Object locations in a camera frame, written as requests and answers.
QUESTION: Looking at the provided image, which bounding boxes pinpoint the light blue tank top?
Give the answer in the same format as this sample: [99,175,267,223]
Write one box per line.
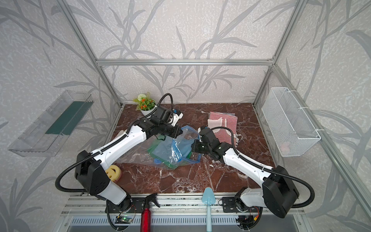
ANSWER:
[152,134,198,166]

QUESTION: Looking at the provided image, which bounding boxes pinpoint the red striped garment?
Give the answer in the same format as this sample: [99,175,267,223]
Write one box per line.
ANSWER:
[207,112,238,146]

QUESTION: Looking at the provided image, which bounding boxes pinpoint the clear vacuum bag blue zipper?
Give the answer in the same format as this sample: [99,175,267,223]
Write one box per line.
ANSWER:
[115,125,201,170]

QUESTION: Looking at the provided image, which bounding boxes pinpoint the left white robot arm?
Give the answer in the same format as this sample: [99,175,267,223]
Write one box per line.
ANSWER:
[55,106,183,206]

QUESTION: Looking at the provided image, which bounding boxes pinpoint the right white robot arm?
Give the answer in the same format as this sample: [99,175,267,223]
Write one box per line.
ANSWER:
[192,127,315,218]

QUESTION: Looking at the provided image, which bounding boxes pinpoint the solid green garment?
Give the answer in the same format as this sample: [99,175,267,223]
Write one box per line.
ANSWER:
[146,139,193,170]

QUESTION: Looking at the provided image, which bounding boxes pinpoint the white pot with plant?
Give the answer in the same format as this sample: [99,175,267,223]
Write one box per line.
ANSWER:
[133,92,157,116]

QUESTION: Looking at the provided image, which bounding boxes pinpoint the light blue garden trowel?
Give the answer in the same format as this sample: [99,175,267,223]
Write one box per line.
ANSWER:
[202,187,216,232]

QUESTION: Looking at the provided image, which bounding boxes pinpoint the yellow smiley sponge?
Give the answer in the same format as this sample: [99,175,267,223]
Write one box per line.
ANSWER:
[105,165,122,182]

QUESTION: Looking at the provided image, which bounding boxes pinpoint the red spray bottle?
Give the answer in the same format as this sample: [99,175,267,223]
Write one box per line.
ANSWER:
[140,193,160,232]

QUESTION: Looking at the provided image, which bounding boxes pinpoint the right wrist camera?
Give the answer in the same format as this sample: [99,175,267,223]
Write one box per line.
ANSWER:
[198,126,209,136]

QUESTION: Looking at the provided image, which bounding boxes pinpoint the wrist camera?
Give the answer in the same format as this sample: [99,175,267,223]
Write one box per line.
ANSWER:
[171,108,183,127]
[198,126,209,136]

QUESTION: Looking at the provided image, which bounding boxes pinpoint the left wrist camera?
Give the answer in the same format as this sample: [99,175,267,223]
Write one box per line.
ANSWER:
[171,108,183,127]

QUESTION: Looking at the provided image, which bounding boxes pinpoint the aluminium cage frame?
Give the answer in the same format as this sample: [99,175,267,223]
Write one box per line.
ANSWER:
[52,0,371,232]

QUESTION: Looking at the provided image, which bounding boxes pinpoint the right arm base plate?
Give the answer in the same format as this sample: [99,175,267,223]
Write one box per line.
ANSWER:
[221,197,261,213]

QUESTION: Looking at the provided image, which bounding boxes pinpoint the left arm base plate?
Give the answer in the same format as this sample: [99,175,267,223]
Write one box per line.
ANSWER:
[105,197,145,214]

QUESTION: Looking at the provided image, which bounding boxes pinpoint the white wire wall basket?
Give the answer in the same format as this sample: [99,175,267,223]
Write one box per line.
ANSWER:
[262,87,321,157]

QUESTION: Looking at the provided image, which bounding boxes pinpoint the clear plastic wall shelf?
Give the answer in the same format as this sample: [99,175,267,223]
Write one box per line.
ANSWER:
[8,90,94,157]

